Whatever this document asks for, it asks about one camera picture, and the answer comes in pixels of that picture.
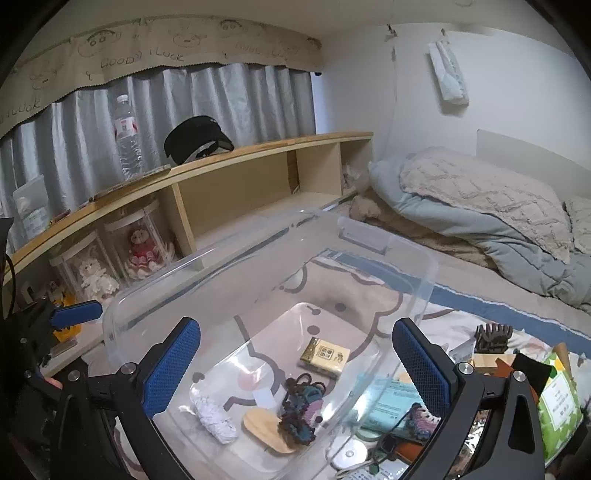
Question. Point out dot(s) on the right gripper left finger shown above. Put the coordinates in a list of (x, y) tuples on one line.
[(91, 407)]

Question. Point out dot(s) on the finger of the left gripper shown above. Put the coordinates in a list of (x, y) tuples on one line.
[(65, 317)]

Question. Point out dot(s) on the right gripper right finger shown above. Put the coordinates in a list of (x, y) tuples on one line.
[(511, 445)]

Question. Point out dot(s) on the white paper ball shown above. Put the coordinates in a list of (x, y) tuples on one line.
[(214, 419)]

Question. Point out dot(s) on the wooden oval piece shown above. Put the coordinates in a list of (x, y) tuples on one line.
[(265, 426)]

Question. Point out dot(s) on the yellow tissue packet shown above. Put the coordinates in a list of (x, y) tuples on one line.
[(325, 357)]

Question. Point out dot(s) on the blue brown crochet piece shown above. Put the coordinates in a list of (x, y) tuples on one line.
[(301, 409)]

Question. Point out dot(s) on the wooden bedside shelf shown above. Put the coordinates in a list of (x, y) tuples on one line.
[(250, 192)]

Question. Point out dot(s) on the white bunny doll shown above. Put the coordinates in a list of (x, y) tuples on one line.
[(97, 284)]

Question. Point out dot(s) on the purple crochet piece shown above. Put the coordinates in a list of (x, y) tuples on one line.
[(419, 424)]

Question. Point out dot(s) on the green wet wipes pack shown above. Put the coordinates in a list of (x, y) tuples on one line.
[(559, 409)]

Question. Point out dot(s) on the red dress doll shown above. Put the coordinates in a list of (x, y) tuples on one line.
[(144, 256)]

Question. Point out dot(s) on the teal mask packet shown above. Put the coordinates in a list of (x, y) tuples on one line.
[(384, 403)]

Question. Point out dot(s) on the white round tape measure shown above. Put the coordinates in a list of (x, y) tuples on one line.
[(345, 452)]

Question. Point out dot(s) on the grey curtain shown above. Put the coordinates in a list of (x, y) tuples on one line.
[(71, 144)]

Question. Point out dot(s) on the grey quilt blanket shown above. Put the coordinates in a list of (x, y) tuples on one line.
[(516, 221)]

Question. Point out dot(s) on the clear plastic storage bin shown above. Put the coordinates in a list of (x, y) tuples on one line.
[(323, 276)]

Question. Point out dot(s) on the water bottle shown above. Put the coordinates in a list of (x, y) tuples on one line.
[(126, 134)]

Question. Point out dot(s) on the black cap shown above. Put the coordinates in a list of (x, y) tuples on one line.
[(195, 138)]

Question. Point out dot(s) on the wall tissue pack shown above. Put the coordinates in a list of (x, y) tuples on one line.
[(448, 73)]

